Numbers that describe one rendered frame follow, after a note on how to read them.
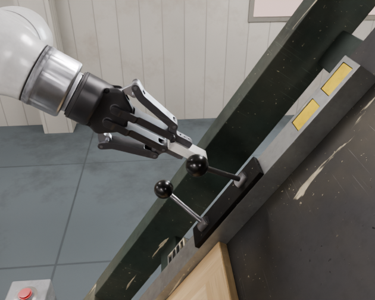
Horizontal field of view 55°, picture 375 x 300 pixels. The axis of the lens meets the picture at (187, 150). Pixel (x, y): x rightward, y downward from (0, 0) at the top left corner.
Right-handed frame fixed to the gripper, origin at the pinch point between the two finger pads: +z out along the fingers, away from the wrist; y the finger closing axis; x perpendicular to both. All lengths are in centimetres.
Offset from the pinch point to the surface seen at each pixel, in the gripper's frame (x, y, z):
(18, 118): -318, 211, -60
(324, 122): 3.1, -16.4, 14.7
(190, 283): 5.7, 22.7, 14.7
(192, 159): 3.9, -0.8, 0.1
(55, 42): -297, 105, -54
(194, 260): 3.1, 19.2, 13.5
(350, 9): -20.8, -33.3, 18.8
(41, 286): -24, 76, -3
